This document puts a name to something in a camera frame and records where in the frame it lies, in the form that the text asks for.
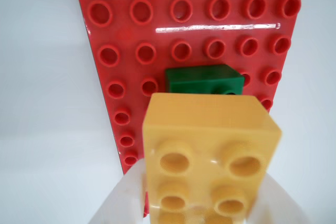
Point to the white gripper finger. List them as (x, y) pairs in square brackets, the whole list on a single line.
[(123, 200), (278, 208)]

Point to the yellow lego brick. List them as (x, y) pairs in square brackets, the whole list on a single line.
[(210, 119)]

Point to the green lego brick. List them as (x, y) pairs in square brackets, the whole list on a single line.
[(199, 79)]

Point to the red lego baseplate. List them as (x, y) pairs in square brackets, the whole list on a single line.
[(123, 35)]

